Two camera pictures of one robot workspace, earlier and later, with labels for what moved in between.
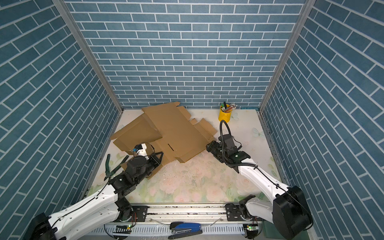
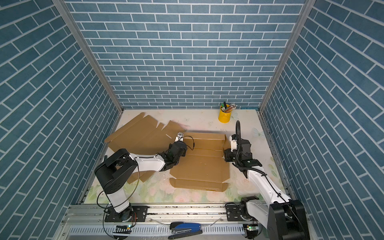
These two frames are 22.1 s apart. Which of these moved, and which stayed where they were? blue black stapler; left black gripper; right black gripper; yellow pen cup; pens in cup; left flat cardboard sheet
Moved: left black gripper; right black gripper
Stayed: pens in cup; yellow pen cup; blue black stapler; left flat cardboard sheet
